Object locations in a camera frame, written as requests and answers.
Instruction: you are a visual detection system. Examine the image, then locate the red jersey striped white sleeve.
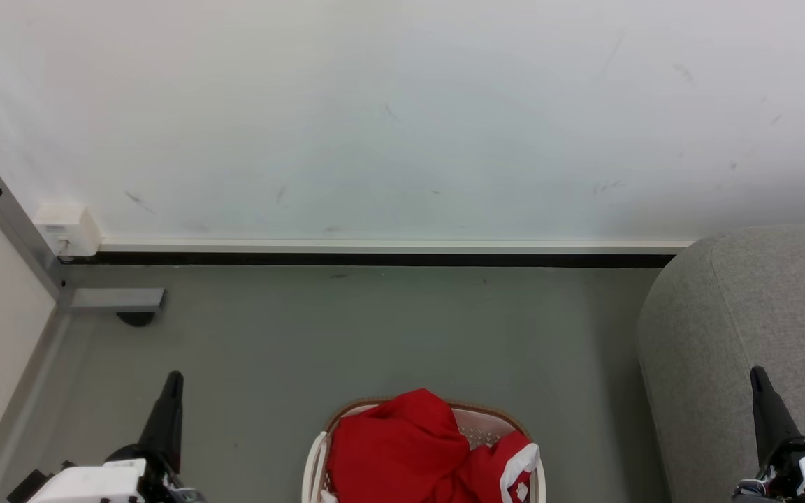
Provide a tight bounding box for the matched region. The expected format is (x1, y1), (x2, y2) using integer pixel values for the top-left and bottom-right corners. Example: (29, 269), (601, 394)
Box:
(326, 388), (473, 503)

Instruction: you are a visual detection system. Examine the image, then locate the white perforated laundry basket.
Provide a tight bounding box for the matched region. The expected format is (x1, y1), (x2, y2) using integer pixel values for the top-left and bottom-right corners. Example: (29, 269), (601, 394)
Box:
(301, 397), (546, 503)

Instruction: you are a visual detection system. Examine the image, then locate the white wall junction box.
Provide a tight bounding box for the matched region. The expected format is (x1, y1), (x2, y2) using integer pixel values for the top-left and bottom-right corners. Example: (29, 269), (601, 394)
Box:
(34, 201), (101, 257)

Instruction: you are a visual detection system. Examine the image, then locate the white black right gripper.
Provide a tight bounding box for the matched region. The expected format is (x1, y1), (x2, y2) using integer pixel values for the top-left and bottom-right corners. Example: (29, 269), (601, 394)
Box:
(733, 365), (805, 503)

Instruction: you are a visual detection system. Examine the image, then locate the grey metal frame post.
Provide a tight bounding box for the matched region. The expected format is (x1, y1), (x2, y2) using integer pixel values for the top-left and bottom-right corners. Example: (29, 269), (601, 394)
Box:
(0, 159), (166, 313)

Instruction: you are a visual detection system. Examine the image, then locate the white and black baseboard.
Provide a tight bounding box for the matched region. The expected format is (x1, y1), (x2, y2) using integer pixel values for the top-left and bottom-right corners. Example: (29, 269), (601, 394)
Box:
(59, 238), (697, 270)

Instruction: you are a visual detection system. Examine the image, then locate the grey fabric seat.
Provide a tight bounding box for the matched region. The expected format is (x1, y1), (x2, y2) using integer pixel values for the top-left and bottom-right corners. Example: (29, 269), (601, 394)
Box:
(637, 224), (805, 503)

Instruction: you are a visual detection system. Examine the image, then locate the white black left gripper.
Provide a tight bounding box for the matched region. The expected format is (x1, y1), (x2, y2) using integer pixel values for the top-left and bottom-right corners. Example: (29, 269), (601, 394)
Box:
(25, 370), (188, 503)

